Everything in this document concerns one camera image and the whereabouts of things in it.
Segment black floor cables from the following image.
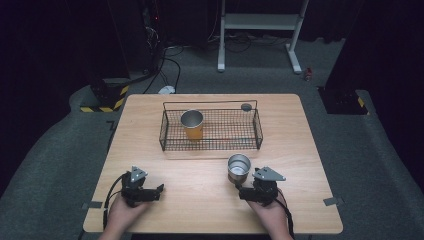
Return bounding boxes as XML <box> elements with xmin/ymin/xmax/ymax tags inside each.
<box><xmin>142</xmin><ymin>44</ymin><xmax>185</xmax><ymax>95</ymax></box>

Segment short steel cup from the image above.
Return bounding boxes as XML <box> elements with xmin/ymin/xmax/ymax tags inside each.
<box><xmin>227</xmin><ymin>153</ymin><xmax>252</xmax><ymax>185</ymax></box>

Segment grey tape piece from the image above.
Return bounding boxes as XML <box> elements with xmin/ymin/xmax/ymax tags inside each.
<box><xmin>322</xmin><ymin>196</ymin><xmax>345</xmax><ymax>207</ymax></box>
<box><xmin>81</xmin><ymin>200</ymin><xmax>104</xmax><ymax>211</ymax></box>

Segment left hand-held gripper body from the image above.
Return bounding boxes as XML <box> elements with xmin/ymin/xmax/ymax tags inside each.
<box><xmin>121</xmin><ymin>165</ymin><xmax>149</xmax><ymax>208</ymax></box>

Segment right hand-held gripper cable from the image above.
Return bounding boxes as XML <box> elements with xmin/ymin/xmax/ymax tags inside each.
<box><xmin>275</xmin><ymin>189</ymin><xmax>296</xmax><ymax>239</ymax></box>

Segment person's left hand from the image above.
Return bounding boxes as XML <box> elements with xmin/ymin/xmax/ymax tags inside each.
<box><xmin>106</xmin><ymin>196</ymin><xmax>149</xmax><ymax>231</ymax></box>

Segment hand-held gripper cable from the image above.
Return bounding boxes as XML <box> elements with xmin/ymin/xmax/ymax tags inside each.
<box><xmin>102</xmin><ymin>171</ymin><xmax>129</xmax><ymax>231</ymax></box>
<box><xmin>275</xmin><ymin>189</ymin><xmax>296</xmax><ymax>239</ymax></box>

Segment black wire basket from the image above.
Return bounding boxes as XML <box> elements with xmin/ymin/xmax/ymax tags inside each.
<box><xmin>158</xmin><ymin>99</ymin><xmax>264</xmax><ymax>153</ymax></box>

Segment tall steel cup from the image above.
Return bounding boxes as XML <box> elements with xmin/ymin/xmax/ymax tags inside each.
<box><xmin>180</xmin><ymin>109</ymin><xmax>205</xmax><ymax>141</ymax></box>

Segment left hand-held gripper cable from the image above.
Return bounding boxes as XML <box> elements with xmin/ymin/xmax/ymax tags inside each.
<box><xmin>102</xmin><ymin>171</ymin><xmax>129</xmax><ymax>231</ymax></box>

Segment dark equipment rack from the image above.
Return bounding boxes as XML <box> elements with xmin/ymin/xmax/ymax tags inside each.
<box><xmin>139</xmin><ymin>0</ymin><xmax>168</xmax><ymax>76</ymax></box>

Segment white metal stand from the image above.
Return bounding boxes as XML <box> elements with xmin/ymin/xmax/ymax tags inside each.
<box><xmin>217</xmin><ymin>0</ymin><xmax>310</xmax><ymax>75</ymax></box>

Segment person's right hand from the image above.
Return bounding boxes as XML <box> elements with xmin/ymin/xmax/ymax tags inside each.
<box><xmin>246</xmin><ymin>193</ymin><xmax>291</xmax><ymax>233</ymax></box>

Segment black stand base yellow mark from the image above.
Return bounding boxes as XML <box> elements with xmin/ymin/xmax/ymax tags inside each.
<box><xmin>317</xmin><ymin>85</ymin><xmax>370</xmax><ymax>116</ymax></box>

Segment black yellow striped stand base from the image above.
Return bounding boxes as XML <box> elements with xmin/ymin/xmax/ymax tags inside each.
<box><xmin>79</xmin><ymin>79</ymin><xmax>130</xmax><ymax>114</ymax></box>

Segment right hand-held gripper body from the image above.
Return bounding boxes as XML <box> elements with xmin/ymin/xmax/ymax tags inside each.
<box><xmin>252</xmin><ymin>166</ymin><xmax>287</xmax><ymax>205</ymax></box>

